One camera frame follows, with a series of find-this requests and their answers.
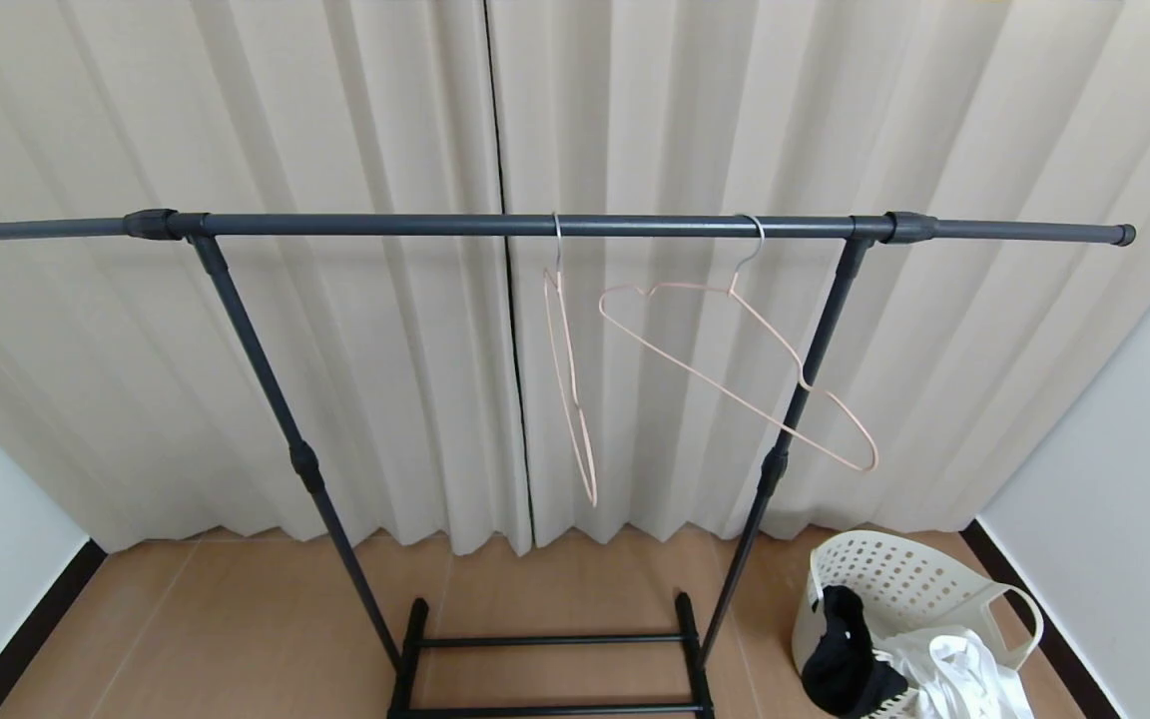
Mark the pink clothes hanger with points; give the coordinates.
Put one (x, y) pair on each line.
(557, 250)
(735, 394)

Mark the white garment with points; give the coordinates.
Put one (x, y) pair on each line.
(964, 679)

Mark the black clothes rack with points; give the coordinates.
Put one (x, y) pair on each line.
(535, 226)

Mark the white laundry basket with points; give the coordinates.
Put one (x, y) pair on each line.
(894, 579)

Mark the beige curtain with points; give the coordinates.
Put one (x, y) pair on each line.
(335, 120)

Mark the black garment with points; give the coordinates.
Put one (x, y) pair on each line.
(845, 659)

